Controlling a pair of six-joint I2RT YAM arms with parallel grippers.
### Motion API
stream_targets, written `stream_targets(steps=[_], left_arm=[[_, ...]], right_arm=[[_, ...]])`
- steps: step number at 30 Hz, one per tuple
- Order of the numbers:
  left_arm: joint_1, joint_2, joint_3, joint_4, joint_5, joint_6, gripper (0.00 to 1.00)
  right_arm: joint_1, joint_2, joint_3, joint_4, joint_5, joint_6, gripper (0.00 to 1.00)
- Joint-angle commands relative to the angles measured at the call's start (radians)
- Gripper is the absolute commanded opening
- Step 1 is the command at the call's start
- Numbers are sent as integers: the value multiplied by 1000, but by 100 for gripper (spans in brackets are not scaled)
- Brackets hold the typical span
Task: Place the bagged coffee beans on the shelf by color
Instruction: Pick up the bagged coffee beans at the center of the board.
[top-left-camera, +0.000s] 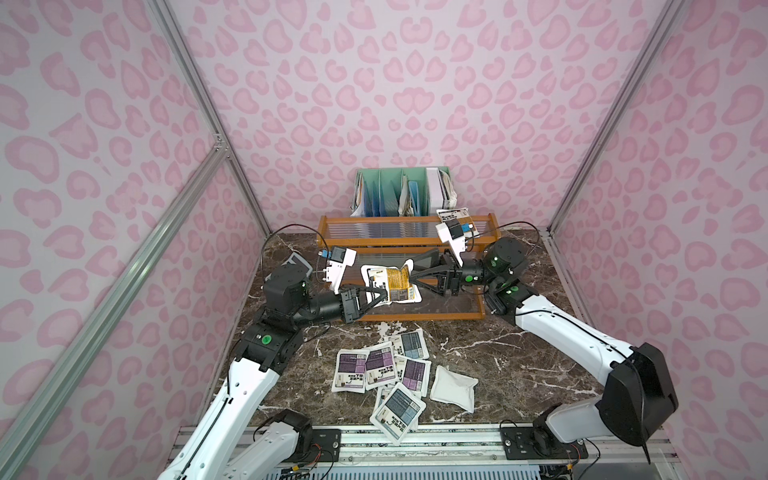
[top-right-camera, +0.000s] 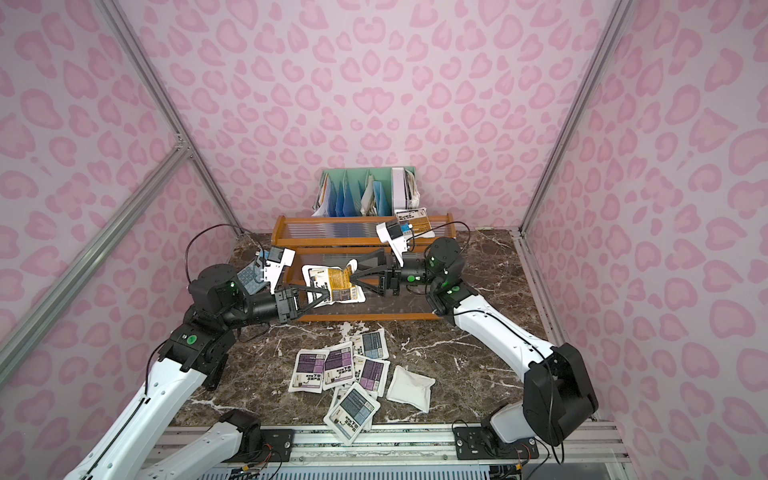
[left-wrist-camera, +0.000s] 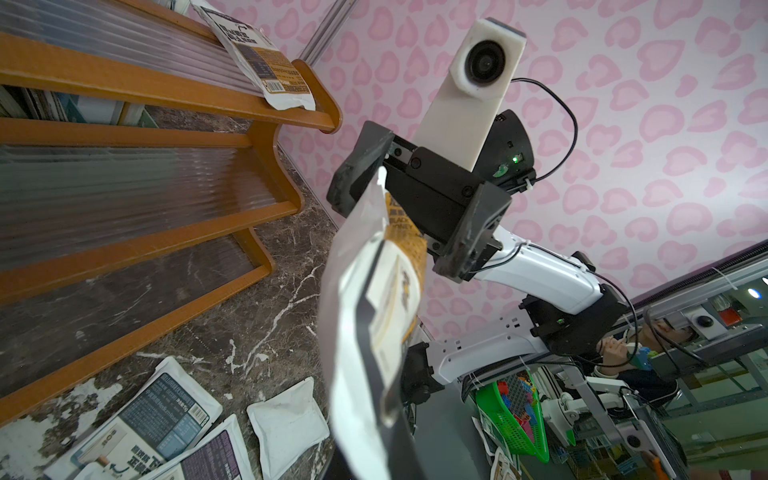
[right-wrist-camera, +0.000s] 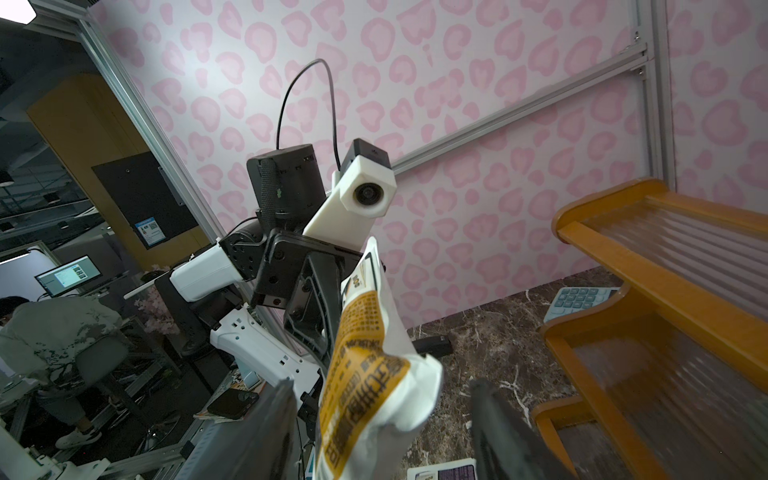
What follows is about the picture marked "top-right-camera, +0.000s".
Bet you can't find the purple label coffee bag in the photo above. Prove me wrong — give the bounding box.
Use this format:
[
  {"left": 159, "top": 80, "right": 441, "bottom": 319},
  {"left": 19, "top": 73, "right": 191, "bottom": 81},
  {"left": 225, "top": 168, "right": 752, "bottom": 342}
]
[
  {"left": 353, "top": 356, "right": 390, "bottom": 398},
  {"left": 322, "top": 342, "right": 355, "bottom": 390},
  {"left": 288, "top": 349, "right": 329, "bottom": 393}
]

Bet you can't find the purple label coffee bag right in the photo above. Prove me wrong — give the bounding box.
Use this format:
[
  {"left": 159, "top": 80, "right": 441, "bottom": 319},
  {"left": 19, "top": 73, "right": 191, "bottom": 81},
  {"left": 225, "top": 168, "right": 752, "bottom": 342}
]
[{"left": 353, "top": 356, "right": 390, "bottom": 398}]

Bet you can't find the purple label coffee bag middle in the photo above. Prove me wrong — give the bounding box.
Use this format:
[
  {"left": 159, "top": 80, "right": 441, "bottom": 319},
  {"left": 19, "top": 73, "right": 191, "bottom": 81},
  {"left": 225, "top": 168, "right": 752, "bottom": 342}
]
[{"left": 322, "top": 342, "right": 355, "bottom": 390}]

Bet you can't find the blue-grey label coffee bag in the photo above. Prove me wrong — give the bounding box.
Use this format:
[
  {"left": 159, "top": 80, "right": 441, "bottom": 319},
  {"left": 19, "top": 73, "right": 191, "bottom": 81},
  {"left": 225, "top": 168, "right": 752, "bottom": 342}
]
[
  {"left": 352, "top": 328, "right": 389, "bottom": 360},
  {"left": 323, "top": 383, "right": 381, "bottom": 446}
]

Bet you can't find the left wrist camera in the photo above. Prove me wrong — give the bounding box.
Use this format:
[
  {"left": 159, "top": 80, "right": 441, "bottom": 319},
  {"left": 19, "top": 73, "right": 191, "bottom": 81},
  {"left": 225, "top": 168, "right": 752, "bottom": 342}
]
[{"left": 259, "top": 246, "right": 295, "bottom": 294}]

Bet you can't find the light blue calculator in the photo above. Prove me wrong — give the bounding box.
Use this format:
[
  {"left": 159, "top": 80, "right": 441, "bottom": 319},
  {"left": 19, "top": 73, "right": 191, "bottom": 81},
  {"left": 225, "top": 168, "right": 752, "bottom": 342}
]
[{"left": 237, "top": 251, "right": 270, "bottom": 295}]

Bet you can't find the green file organizer with folders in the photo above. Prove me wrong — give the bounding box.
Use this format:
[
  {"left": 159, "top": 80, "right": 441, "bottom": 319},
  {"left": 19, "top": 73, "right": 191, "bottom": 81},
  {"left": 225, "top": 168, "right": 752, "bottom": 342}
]
[{"left": 312, "top": 166, "right": 421, "bottom": 218}]

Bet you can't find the aluminium front rail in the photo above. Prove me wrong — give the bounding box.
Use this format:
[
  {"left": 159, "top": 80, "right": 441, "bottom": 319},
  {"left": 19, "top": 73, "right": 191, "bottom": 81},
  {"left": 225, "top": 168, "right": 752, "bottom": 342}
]
[{"left": 144, "top": 421, "right": 637, "bottom": 479}]

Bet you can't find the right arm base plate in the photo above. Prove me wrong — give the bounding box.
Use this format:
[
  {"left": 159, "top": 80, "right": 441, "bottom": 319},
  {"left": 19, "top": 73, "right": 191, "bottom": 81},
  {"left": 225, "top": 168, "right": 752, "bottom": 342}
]
[{"left": 451, "top": 422, "right": 539, "bottom": 463}]

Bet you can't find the blue-grey label coffee bag front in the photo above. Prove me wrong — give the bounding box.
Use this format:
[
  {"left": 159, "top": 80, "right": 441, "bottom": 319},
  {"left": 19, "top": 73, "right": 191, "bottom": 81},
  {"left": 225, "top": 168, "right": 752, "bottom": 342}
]
[{"left": 323, "top": 383, "right": 381, "bottom": 446}]

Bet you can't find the white coffee bag face down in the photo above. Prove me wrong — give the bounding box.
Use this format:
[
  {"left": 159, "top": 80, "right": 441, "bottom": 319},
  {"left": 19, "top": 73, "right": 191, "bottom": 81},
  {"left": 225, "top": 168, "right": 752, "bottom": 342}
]
[{"left": 386, "top": 366, "right": 436, "bottom": 413}]

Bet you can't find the yellow label coffee bag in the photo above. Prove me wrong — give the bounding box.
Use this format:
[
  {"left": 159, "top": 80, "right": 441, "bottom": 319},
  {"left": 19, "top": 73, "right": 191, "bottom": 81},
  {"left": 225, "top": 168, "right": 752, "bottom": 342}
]
[
  {"left": 395, "top": 207, "right": 435, "bottom": 239},
  {"left": 302, "top": 260, "right": 366, "bottom": 306}
]

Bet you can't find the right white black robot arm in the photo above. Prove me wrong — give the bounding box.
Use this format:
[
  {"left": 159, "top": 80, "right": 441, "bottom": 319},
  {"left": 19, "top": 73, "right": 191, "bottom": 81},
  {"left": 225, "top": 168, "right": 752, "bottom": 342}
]
[{"left": 350, "top": 237, "right": 599, "bottom": 447}]

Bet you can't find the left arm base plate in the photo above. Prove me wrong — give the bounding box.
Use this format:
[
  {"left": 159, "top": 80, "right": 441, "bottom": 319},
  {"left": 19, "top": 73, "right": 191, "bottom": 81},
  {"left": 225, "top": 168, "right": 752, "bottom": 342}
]
[{"left": 239, "top": 427, "right": 296, "bottom": 465}]

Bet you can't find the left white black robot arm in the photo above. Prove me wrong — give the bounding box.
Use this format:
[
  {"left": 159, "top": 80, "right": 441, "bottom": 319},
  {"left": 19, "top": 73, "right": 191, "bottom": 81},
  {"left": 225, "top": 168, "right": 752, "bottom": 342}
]
[{"left": 67, "top": 264, "right": 330, "bottom": 479}]

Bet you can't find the purple label coffee bag left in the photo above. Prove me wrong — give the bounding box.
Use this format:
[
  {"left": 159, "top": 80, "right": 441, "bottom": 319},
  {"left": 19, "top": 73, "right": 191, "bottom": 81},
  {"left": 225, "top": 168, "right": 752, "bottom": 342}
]
[{"left": 288, "top": 349, "right": 329, "bottom": 393}]

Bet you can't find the blue-grey label coffee bag upper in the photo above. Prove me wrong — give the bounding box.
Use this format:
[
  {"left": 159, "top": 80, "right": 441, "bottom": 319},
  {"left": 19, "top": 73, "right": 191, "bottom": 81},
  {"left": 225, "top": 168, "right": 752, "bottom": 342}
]
[{"left": 352, "top": 328, "right": 389, "bottom": 360}]

